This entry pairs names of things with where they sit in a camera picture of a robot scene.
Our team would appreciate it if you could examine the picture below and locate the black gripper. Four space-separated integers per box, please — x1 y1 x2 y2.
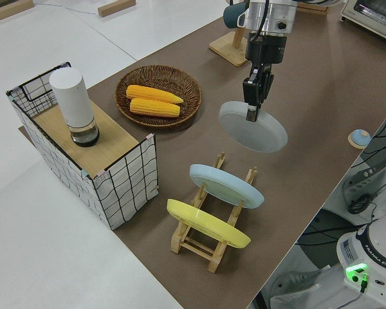
243 33 289 123

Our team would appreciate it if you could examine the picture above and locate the gray plate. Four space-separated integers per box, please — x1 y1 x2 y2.
218 100 289 154

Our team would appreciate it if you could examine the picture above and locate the light blue plate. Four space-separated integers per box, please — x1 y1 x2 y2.
188 163 266 211

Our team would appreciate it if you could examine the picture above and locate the yellow plate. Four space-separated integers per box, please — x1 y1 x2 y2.
166 198 253 250

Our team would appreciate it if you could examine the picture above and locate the low wooden plate rack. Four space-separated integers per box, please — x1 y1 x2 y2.
170 150 259 274

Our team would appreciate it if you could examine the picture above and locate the wooden mug stand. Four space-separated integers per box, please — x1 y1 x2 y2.
208 26 250 68

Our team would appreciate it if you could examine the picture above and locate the brown table mat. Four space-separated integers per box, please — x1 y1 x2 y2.
17 0 386 309

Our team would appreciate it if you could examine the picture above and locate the teal mug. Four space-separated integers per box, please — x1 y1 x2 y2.
223 2 249 30

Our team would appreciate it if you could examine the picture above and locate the brown wicker basket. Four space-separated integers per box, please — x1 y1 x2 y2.
115 64 203 128

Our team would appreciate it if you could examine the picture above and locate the yellow corn cob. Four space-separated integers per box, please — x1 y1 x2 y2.
125 84 185 105
129 98 181 118

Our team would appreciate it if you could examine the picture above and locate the blue domed wooden bell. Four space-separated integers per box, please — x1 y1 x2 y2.
347 129 371 149

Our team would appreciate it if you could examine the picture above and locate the white toaster oven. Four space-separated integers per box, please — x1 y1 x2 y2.
338 0 386 44

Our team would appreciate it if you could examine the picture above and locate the light wooden block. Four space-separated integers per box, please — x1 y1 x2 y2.
97 0 137 18
0 0 35 23

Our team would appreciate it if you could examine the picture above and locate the grid patterned open box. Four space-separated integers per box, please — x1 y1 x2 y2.
5 61 159 231

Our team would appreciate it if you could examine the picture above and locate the white cylindrical bottle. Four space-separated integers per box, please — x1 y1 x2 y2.
48 67 101 149

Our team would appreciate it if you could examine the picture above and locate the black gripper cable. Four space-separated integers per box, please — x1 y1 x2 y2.
248 0 272 44

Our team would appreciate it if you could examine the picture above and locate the coiled black cable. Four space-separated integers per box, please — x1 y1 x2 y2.
347 192 380 216

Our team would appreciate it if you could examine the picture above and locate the green lit cable plug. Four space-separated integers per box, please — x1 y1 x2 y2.
358 272 371 294

